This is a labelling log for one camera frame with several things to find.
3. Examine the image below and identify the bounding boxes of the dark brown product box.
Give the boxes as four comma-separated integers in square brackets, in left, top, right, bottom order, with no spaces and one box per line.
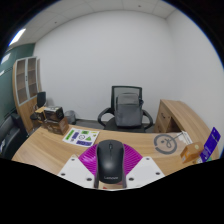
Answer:
[41,117,70,136]

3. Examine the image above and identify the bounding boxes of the grey backpack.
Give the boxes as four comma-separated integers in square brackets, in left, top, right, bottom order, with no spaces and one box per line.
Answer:
[114,92,144,129]

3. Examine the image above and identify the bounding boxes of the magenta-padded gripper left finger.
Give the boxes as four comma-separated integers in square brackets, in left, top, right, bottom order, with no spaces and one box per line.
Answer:
[57,143,100,189]

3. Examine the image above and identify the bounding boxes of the ceiling light panel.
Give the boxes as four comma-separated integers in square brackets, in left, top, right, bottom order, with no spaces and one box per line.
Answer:
[9,28,27,47]

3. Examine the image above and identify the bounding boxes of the wooden side desk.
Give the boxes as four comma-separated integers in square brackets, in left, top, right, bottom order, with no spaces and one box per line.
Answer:
[153,99,214,142]

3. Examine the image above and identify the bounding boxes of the wooden glass-door shelf cabinet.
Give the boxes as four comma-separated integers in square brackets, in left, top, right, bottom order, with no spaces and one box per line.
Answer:
[12,55,43,133]

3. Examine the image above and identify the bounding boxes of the purple retail package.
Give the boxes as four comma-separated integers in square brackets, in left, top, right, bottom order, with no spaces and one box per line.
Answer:
[199,126,222,163]

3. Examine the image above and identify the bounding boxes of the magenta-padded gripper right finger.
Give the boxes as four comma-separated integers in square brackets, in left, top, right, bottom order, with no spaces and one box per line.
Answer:
[123,143,166,189]

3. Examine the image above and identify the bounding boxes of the small black chair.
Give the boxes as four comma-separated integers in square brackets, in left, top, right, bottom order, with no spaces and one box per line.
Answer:
[29,91,48,129]

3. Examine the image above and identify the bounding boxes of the clear mat with grey circle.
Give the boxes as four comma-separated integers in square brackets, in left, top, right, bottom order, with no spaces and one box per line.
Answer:
[153,132,183,156]

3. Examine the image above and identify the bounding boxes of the black sofa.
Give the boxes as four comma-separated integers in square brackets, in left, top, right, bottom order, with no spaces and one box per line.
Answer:
[0,113,28,159]

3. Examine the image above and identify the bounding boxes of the white sheet with coloured stickers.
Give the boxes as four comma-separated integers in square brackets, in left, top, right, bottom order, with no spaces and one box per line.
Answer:
[62,127,100,148]

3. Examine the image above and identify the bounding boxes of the black mesh office chair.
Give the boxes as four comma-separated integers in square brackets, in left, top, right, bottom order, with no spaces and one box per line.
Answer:
[97,85,154,133]

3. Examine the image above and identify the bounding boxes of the black computer mouse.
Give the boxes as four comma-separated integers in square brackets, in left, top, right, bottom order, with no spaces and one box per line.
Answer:
[95,139,126,184]

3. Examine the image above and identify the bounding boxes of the black product box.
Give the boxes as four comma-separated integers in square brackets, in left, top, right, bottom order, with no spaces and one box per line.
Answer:
[43,106,65,122]

